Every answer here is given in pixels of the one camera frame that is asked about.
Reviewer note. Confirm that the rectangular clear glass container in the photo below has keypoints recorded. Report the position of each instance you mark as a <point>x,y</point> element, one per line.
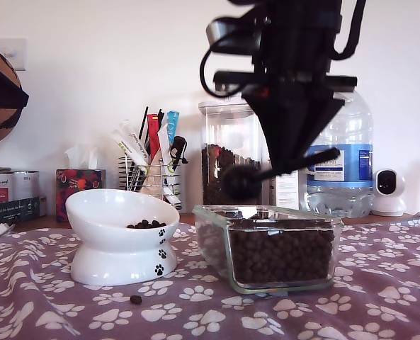
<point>284,255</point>

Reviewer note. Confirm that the plain white stick sachet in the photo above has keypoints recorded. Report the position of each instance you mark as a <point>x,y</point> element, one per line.
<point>163,141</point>

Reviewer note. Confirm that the floral red tissue box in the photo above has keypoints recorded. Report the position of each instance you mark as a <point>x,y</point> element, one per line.
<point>78,187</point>

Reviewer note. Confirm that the purple paw-print tablecloth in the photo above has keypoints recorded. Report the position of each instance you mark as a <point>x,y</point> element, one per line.
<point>209,315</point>

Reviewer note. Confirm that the white ceramic paw-print cat bowl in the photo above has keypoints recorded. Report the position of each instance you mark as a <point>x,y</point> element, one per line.
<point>114,244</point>

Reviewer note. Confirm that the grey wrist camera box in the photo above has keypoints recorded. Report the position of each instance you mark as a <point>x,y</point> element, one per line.
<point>215,30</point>

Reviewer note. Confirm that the white sachet with dark text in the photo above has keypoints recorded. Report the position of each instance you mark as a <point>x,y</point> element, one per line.
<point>131,134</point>

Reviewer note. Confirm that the white printed carton box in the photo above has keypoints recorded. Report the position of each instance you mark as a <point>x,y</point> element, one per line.
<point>287,191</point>

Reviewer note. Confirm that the white sachet with green print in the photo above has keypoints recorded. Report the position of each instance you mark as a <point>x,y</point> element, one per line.
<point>124,148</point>

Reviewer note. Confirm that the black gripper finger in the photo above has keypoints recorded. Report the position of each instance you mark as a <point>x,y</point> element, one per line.
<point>0,92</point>

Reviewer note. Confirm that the dark green flat box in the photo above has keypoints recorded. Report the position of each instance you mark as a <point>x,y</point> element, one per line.
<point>11,212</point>

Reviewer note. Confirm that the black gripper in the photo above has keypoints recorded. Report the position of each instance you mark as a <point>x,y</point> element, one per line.
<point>294,49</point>

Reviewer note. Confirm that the white wall switch plate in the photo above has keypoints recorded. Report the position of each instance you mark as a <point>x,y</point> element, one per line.
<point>18,53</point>

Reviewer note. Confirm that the brown cat food kibble mass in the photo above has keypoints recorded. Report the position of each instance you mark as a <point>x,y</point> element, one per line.
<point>211,184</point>
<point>284,255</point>

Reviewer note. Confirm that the single brown kibble piece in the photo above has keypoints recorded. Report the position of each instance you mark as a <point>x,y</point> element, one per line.
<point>135,300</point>

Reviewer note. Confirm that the small brown kibble portion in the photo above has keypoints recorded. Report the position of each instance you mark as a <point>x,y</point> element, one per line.
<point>146,224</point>

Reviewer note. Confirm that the small white round camera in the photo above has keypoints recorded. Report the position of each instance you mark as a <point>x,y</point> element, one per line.
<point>388,198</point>

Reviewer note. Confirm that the white paper tissue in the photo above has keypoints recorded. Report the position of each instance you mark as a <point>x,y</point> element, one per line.
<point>82,156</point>

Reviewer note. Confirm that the red stick sachet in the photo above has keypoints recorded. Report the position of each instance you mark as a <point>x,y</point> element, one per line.
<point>153,134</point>

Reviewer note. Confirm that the plain silver tin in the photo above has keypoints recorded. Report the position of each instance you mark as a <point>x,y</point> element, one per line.
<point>27,184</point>

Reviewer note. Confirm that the blue stick sachet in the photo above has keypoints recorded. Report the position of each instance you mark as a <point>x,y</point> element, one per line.
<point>172,124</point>

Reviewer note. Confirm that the large blue-label water bottle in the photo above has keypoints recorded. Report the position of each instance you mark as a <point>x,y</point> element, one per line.
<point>351,184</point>

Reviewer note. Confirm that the black plastic measuring spoon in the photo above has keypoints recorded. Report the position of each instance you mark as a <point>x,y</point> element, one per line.
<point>241,182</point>

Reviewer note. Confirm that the tall clear white-lidded storage jar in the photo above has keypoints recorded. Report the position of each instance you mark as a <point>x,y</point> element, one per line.
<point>213,170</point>

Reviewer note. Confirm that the small brown box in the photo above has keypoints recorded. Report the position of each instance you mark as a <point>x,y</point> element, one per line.
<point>43,207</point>

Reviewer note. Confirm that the thin black straw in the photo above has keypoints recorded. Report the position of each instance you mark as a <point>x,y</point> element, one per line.
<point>143,120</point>

